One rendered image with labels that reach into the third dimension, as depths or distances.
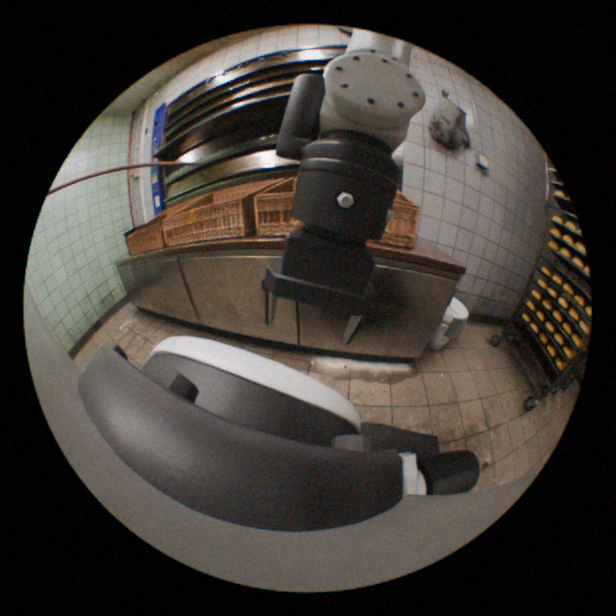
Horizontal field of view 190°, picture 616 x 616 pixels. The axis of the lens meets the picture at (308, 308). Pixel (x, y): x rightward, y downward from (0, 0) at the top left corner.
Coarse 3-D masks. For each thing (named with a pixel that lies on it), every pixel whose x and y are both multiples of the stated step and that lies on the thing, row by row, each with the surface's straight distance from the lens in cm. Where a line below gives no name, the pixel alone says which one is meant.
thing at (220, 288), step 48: (240, 240) 64; (144, 288) 150; (192, 288) 94; (240, 288) 72; (384, 288) 60; (432, 288) 66; (240, 336) 101; (288, 336) 78; (336, 336) 72; (384, 336) 73; (432, 336) 83
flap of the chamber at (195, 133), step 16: (272, 96) 123; (288, 96) 120; (224, 112) 136; (240, 112) 134; (256, 112) 133; (272, 112) 133; (192, 128) 152; (208, 128) 151; (224, 128) 150; (176, 144) 172; (192, 144) 172
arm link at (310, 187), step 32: (320, 192) 13; (352, 192) 13; (384, 192) 14; (320, 224) 13; (352, 224) 13; (384, 224) 15; (288, 256) 16; (320, 256) 15; (352, 256) 15; (288, 288) 17; (320, 288) 16; (352, 288) 16
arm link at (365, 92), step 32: (352, 64) 15; (384, 64) 16; (320, 96) 19; (352, 96) 13; (384, 96) 13; (416, 96) 15; (288, 128) 17; (320, 128) 17; (352, 128) 15; (384, 128) 15; (320, 160) 13; (352, 160) 13; (384, 160) 14
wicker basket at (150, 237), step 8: (192, 200) 153; (176, 208) 169; (160, 216) 177; (168, 216) 115; (144, 224) 167; (152, 224) 171; (160, 224) 111; (192, 224) 127; (136, 232) 163; (144, 232) 129; (152, 232) 119; (160, 232) 111; (128, 240) 159; (136, 240) 144; (144, 240) 166; (152, 240) 121; (160, 240) 112; (136, 248) 146; (144, 248) 135; (152, 248) 124; (160, 248) 115
